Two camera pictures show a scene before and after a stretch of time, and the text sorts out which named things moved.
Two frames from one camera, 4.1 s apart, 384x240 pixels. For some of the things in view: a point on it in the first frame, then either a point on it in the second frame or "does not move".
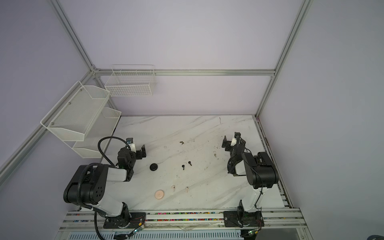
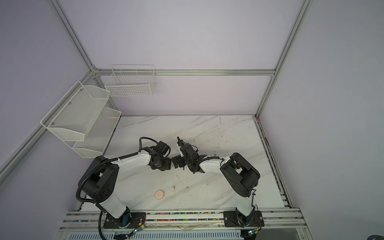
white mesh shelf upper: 72,117 does not move
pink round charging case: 159,194 does not move
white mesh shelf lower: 103,126 does not move
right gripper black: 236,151 to 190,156
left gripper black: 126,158 to 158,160
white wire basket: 131,80 does not move
